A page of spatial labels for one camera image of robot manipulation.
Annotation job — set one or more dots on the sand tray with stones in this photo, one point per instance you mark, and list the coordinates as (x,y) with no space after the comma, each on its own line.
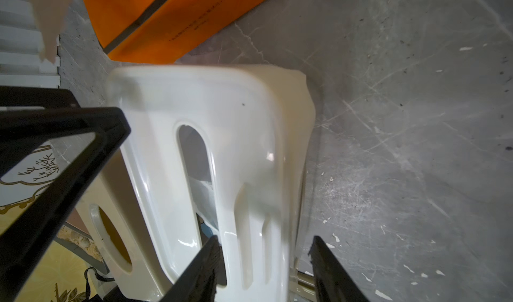
(82,245)

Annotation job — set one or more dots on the white tissue box lid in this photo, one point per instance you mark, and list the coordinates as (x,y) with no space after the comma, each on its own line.
(256,122)

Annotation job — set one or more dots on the orange tissue pack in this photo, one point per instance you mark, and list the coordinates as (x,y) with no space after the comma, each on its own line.
(143,31)

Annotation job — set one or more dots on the beige tissue box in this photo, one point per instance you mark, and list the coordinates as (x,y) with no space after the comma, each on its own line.
(112,216)

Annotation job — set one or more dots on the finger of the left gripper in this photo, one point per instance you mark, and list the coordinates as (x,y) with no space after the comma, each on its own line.
(41,115)

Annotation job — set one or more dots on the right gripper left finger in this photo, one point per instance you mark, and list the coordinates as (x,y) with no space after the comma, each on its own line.
(199,281)

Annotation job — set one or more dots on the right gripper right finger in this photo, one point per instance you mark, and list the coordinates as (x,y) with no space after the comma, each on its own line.
(332,282)

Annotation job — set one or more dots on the white fence flower planter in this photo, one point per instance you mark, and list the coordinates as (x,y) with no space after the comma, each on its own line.
(21,44)

